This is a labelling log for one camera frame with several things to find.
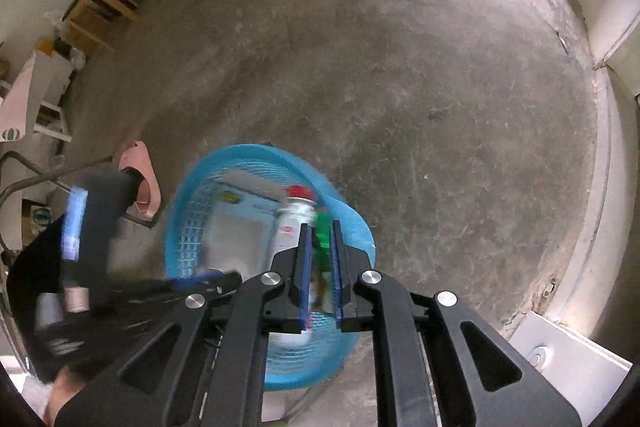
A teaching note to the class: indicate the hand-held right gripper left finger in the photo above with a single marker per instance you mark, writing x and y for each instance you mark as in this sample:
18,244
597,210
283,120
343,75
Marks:
305,277

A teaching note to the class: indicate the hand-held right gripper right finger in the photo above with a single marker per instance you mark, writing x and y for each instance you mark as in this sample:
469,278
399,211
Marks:
339,277

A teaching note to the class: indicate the person's left forearm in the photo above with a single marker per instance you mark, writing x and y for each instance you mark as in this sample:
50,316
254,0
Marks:
70,394

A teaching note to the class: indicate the white bottle with red cap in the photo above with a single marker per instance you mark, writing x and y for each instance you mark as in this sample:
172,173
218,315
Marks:
295,212

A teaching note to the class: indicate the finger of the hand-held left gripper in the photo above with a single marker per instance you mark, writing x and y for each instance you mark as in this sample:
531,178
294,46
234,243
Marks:
200,283

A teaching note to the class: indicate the pink slipper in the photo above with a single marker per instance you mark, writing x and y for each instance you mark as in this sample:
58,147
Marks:
142,167

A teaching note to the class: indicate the blue plastic basket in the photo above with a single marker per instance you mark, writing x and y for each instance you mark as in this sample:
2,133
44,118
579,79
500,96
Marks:
225,162

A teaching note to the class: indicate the white panel with round knob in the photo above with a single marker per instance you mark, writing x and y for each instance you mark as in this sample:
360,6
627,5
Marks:
565,357

